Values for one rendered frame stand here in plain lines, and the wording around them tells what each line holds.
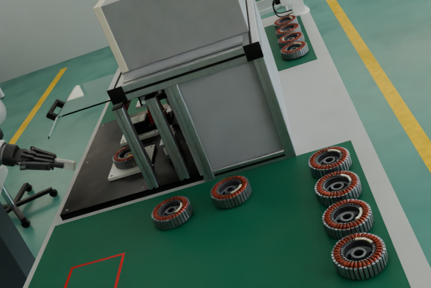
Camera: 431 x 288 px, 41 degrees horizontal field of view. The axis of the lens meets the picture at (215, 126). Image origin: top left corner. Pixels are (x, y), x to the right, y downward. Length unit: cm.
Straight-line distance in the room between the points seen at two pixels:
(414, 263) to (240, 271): 38
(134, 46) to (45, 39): 539
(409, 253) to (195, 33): 82
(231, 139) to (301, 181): 25
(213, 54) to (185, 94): 14
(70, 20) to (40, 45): 49
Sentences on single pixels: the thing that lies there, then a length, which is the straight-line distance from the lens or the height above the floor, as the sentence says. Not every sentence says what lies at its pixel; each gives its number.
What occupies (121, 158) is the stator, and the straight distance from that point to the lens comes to 193.
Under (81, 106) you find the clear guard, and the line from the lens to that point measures 177.
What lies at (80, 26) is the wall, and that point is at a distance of 690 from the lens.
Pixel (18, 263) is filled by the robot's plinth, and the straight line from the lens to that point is 256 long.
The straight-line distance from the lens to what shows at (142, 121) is 187.
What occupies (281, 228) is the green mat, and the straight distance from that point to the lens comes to 144.
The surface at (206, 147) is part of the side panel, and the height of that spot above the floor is 85.
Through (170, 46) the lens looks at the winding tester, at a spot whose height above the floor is 115.
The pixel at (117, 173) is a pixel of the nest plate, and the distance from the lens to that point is 194.
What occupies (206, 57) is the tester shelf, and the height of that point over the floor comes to 111.
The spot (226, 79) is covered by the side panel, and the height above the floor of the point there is 104.
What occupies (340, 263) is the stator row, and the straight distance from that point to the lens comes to 124.
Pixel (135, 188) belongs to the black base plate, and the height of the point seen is 77.
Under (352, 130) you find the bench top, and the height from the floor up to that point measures 75.
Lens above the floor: 160
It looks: 25 degrees down
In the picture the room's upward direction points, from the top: 21 degrees counter-clockwise
